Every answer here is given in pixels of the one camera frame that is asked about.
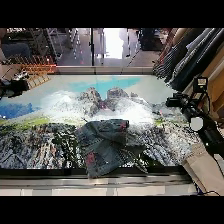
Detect heap of clothes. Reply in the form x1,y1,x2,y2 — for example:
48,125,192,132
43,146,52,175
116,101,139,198
152,27,224,93

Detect silver frame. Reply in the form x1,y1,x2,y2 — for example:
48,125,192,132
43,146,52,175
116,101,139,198
0,172,198,197

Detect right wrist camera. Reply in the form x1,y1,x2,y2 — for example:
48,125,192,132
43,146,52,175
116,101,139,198
190,76,210,102

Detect beige garment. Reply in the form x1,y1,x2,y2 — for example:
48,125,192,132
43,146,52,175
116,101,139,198
181,142,224,197

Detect blue jeans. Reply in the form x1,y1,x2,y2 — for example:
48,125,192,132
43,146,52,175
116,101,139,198
74,118,158,179

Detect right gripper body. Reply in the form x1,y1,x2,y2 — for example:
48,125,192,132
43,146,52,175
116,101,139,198
165,93,188,109

